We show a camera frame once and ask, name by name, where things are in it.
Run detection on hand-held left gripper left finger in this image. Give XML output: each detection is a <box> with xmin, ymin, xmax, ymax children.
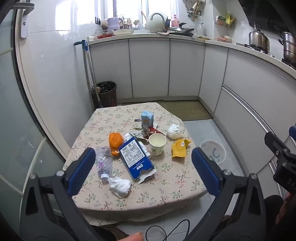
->
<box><xmin>20</xmin><ymin>147</ymin><xmax>116</xmax><ymax>241</ymax></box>

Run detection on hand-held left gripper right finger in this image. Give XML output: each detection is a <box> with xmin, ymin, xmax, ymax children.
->
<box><xmin>185</xmin><ymin>147</ymin><xmax>267</xmax><ymax>241</ymax></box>

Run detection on crushed clear plastic bottle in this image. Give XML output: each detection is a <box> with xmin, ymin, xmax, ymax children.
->
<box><xmin>95</xmin><ymin>146</ymin><xmax>114</xmax><ymax>182</ymax></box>

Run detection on yellow snack packet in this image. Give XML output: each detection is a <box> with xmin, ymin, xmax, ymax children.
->
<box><xmin>171</xmin><ymin>138</ymin><xmax>192</xmax><ymax>158</ymax></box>

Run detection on white tissue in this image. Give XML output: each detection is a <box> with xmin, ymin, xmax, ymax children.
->
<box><xmin>107</xmin><ymin>176</ymin><xmax>132</xmax><ymax>198</ymax></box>
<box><xmin>167</xmin><ymin>124</ymin><xmax>185</xmax><ymax>139</ymax></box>

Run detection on white paper cup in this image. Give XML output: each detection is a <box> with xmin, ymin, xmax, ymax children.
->
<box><xmin>148</xmin><ymin>133</ymin><xmax>167</xmax><ymax>157</ymax></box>

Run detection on large dark blue milk carton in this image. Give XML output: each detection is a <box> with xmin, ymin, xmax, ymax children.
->
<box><xmin>118</xmin><ymin>134</ymin><xmax>157</xmax><ymax>184</ymax></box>

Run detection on small light blue milk carton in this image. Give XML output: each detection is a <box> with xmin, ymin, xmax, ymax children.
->
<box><xmin>141</xmin><ymin>111</ymin><xmax>155</xmax><ymax>131</ymax></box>

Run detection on brown trash can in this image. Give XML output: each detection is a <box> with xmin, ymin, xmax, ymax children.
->
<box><xmin>91</xmin><ymin>81</ymin><xmax>117</xmax><ymax>108</ymax></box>

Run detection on person's right hand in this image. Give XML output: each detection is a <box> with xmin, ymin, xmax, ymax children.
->
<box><xmin>275</xmin><ymin>193</ymin><xmax>296</xmax><ymax>225</ymax></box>

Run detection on person's left hand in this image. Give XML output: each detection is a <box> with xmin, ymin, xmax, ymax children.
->
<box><xmin>126</xmin><ymin>232</ymin><xmax>144</xmax><ymax>241</ymax></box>

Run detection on floral tablecloth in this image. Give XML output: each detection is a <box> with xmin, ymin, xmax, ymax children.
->
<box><xmin>63</xmin><ymin>102</ymin><xmax>207</xmax><ymax>226</ymax></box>

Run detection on large orange peel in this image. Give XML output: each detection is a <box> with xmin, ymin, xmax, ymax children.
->
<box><xmin>109</xmin><ymin>132</ymin><xmax>124</xmax><ymax>151</ymax></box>

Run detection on large green floor mat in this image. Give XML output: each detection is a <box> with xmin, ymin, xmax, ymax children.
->
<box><xmin>163</xmin><ymin>100</ymin><xmax>213</xmax><ymax>121</ymax></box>

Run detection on red and white snack wrapper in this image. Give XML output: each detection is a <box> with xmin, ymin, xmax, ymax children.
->
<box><xmin>144</xmin><ymin>126</ymin><xmax>164</xmax><ymax>139</ymax></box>

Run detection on stacked steel steamer pots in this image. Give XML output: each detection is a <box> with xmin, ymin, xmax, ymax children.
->
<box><xmin>279</xmin><ymin>31</ymin><xmax>296</xmax><ymax>66</ymax></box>

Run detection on steel cooking pot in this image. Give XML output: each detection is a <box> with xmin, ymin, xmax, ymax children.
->
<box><xmin>248</xmin><ymin>23</ymin><xmax>270</xmax><ymax>52</ymax></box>

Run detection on white kitchen cabinet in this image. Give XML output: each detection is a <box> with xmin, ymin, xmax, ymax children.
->
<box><xmin>88</xmin><ymin>35</ymin><xmax>296</xmax><ymax>204</ymax></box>

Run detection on black range hood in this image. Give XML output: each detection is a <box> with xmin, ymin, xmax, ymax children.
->
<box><xmin>238</xmin><ymin>0</ymin><xmax>296</xmax><ymax>33</ymax></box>

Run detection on red dish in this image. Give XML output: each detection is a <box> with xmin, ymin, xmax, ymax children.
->
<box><xmin>97</xmin><ymin>30</ymin><xmax>113</xmax><ymax>39</ymax></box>

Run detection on black wok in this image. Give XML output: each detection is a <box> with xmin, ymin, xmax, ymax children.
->
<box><xmin>168</xmin><ymin>23</ymin><xmax>195</xmax><ymax>37</ymax></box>

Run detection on white tray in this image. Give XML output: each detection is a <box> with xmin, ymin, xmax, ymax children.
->
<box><xmin>113</xmin><ymin>28</ymin><xmax>134</xmax><ymax>36</ymax></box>

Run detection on purple electric pot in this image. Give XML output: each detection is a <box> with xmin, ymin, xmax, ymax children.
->
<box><xmin>107</xmin><ymin>17</ymin><xmax>121</xmax><ymax>30</ymax></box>

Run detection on silver kitchen faucet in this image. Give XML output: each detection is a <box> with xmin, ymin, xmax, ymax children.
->
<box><xmin>150</xmin><ymin>13</ymin><xmax>166</xmax><ymax>32</ymax></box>

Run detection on kitchen window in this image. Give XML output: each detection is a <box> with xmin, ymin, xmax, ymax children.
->
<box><xmin>102</xmin><ymin>0</ymin><xmax>181</xmax><ymax>24</ymax></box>

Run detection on black cable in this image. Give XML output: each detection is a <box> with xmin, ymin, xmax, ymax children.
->
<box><xmin>145</xmin><ymin>219</ymin><xmax>190</xmax><ymax>241</ymax></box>

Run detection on blue-handled mop stick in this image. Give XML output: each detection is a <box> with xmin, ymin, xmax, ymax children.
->
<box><xmin>82</xmin><ymin>40</ymin><xmax>103</xmax><ymax>109</ymax></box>

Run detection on wall rack with packets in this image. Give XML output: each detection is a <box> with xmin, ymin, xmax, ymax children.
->
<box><xmin>216</xmin><ymin>13</ymin><xmax>236</xmax><ymax>29</ymax></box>

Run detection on silver door handle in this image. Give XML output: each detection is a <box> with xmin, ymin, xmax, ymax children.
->
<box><xmin>20</xmin><ymin>2</ymin><xmax>35</xmax><ymax>39</ymax></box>

